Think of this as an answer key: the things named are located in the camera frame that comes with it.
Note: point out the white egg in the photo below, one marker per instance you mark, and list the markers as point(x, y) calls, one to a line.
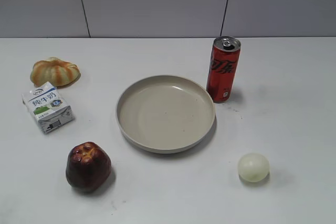
point(253, 167)

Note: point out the beige round plate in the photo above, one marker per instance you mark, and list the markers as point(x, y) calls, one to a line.
point(165, 114)

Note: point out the red cola can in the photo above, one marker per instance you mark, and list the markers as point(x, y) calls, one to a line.
point(222, 68)

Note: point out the dark red wax apple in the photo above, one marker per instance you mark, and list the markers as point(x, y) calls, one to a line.
point(88, 167)

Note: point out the striped orange pumpkin bread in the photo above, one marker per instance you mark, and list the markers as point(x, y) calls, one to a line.
point(54, 70)

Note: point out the white milk carton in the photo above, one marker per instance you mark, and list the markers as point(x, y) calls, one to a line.
point(47, 107)

